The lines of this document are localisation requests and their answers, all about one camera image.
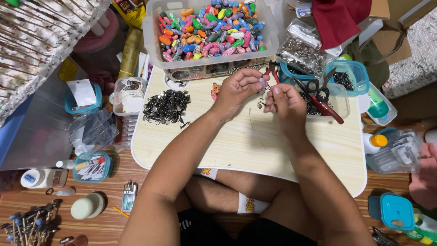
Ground thin wire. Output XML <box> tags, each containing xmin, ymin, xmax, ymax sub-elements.
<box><xmin>248</xmin><ymin>107</ymin><xmax>267</xmax><ymax>150</ymax></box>

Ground pile of black spinner hooks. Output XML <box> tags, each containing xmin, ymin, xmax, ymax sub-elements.
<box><xmin>142</xmin><ymin>89</ymin><xmax>192</xmax><ymax>130</ymax></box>

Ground blue-rimmed tub of black hooks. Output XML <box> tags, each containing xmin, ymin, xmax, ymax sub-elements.
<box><xmin>324</xmin><ymin>59</ymin><xmax>370</xmax><ymax>97</ymax></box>

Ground large translucent storage box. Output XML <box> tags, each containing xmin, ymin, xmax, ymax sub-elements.
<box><xmin>0</xmin><ymin>57</ymin><xmax>90</xmax><ymax>172</ymax></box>

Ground blue tub with white card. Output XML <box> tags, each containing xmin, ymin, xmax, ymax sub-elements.
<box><xmin>64</xmin><ymin>79</ymin><xmax>103</xmax><ymax>115</ymax></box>

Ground heap of colourful fishing lures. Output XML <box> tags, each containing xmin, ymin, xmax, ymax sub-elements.
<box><xmin>158</xmin><ymin>0</ymin><xmax>267</xmax><ymax>63</ymax></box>

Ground foam board with skewers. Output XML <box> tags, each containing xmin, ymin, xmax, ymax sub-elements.
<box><xmin>0</xmin><ymin>0</ymin><xmax>112</xmax><ymax>128</ymax></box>

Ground red-handled cutter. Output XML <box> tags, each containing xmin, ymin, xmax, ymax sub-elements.
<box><xmin>292</xmin><ymin>76</ymin><xmax>345</xmax><ymax>125</ymax></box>

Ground white nozzle cap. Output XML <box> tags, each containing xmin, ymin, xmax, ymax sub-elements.
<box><xmin>46</xmin><ymin>187</ymin><xmax>76</xmax><ymax>197</ymax></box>

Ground white bottle with blue label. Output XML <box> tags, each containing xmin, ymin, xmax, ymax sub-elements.
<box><xmin>20</xmin><ymin>168</ymin><xmax>69</xmax><ymax>189</ymax></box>

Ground light wood lap table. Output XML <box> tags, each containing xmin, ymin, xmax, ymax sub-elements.
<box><xmin>131</xmin><ymin>65</ymin><xmax>368</xmax><ymax>198</ymax></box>

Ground clear tub of clear packets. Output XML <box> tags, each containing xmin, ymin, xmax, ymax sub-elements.
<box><xmin>365</xmin><ymin>127</ymin><xmax>424</xmax><ymax>175</ymax></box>

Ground gold roll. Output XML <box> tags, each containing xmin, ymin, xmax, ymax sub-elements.
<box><xmin>117</xmin><ymin>27</ymin><xmax>145</xmax><ymax>80</ymax></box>

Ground clear tub with green bottle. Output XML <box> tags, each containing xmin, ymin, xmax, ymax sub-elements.
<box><xmin>361</xmin><ymin>81</ymin><xmax>399</xmax><ymax>127</ymax></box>

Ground cardboard box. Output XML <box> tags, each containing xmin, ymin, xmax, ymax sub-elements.
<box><xmin>368</xmin><ymin>0</ymin><xmax>437</xmax><ymax>66</ymax></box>

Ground person's right hand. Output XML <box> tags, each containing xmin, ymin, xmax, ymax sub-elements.
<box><xmin>264</xmin><ymin>83</ymin><xmax>308</xmax><ymax>138</ymax></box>

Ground person's legs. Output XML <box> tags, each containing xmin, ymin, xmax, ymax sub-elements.
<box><xmin>172</xmin><ymin>169</ymin><xmax>320</xmax><ymax>240</ymax></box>

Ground black hook with spinner blade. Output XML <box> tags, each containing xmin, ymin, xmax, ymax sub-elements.
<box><xmin>256</xmin><ymin>87</ymin><xmax>271</xmax><ymax>110</ymax></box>

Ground blue-rimmed plastic tub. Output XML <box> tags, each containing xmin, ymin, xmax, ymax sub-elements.
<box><xmin>279</xmin><ymin>59</ymin><xmax>316</xmax><ymax>83</ymax></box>

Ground sticker-covered box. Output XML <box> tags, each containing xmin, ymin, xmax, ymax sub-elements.
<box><xmin>163</xmin><ymin>57</ymin><xmax>271</xmax><ymax>82</ymax></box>

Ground plastic bag of silver blades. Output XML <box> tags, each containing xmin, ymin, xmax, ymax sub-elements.
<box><xmin>276</xmin><ymin>18</ymin><xmax>327</xmax><ymax>78</ymax></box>

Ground small white bottle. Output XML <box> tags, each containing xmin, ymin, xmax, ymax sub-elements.
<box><xmin>55</xmin><ymin>159</ymin><xmax>76</xmax><ymax>170</ymax></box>

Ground yellow pencil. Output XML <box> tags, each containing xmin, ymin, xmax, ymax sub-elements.
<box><xmin>112</xmin><ymin>206</ymin><xmax>130</xmax><ymax>218</ymax></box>

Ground person's left hand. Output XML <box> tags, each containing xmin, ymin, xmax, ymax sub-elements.
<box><xmin>212</xmin><ymin>68</ymin><xmax>271</xmax><ymax>121</ymax></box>

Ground green and white packet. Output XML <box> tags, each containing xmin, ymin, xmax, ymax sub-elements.
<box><xmin>404</xmin><ymin>208</ymin><xmax>437</xmax><ymax>246</ymax></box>

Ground clear tub of printed cards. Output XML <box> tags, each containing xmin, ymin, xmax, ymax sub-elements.
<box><xmin>113</xmin><ymin>77</ymin><xmax>147</xmax><ymax>117</ymax></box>

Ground clear plastic bin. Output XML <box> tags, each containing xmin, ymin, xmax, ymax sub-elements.
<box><xmin>142</xmin><ymin>0</ymin><xmax>280</xmax><ymax>71</ymax></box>

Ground white sock with yellow print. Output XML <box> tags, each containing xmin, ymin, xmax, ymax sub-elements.
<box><xmin>237</xmin><ymin>192</ymin><xmax>270</xmax><ymax>215</ymax></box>
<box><xmin>194</xmin><ymin>168</ymin><xmax>219</xmax><ymax>180</ymax></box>

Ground red cloth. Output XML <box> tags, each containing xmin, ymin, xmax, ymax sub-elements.
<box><xmin>312</xmin><ymin>0</ymin><xmax>373</xmax><ymax>50</ymax></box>

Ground clear tub of black hooks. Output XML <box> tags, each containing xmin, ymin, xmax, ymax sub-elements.
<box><xmin>299</xmin><ymin>83</ymin><xmax>351</xmax><ymax>123</ymax></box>

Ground white bottle with orange cap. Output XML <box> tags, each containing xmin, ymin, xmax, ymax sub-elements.
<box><xmin>363</xmin><ymin>133</ymin><xmax>389</xmax><ymax>154</ymax></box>

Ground small blue-lidded container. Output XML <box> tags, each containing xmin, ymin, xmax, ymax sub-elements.
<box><xmin>368</xmin><ymin>192</ymin><xmax>416</xmax><ymax>232</ymax></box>

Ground blue-rimmed tub with glue stick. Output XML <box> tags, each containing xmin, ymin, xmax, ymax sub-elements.
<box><xmin>72</xmin><ymin>151</ymin><xmax>113</xmax><ymax>184</ymax></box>

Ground black shorts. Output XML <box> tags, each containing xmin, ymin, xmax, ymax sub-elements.
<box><xmin>177</xmin><ymin>208</ymin><xmax>319</xmax><ymax>246</ymax></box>

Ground black-handled scissors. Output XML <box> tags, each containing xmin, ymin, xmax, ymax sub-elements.
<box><xmin>305</xmin><ymin>67</ymin><xmax>337</xmax><ymax>103</ymax></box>

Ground pink tub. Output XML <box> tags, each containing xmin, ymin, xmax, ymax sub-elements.
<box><xmin>73</xmin><ymin>8</ymin><xmax>121</xmax><ymax>54</ymax></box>

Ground bunch of lures on skewers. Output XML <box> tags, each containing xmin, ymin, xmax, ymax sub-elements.
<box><xmin>0</xmin><ymin>198</ymin><xmax>64</xmax><ymax>246</ymax></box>

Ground heap of clear plastic sleeves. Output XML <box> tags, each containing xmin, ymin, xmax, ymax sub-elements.
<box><xmin>68</xmin><ymin>109</ymin><xmax>121</xmax><ymax>156</ymax></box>

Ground white round jar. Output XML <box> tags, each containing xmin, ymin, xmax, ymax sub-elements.
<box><xmin>70</xmin><ymin>192</ymin><xmax>106</xmax><ymax>220</ymax></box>

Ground yellow packet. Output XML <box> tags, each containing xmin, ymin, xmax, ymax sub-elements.
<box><xmin>112</xmin><ymin>0</ymin><xmax>148</xmax><ymax>30</ymax></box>

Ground speckled mattress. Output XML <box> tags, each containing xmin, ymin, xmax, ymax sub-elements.
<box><xmin>382</xmin><ymin>6</ymin><xmax>437</xmax><ymax>100</ymax></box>

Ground orange fishing lure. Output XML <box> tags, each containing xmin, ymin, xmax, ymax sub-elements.
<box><xmin>210</xmin><ymin>82</ymin><xmax>221</xmax><ymax>102</ymax></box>

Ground red-handled pliers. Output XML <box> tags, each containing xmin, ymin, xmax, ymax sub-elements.
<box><xmin>264</xmin><ymin>60</ymin><xmax>281</xmax><ymax>85</ymax></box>

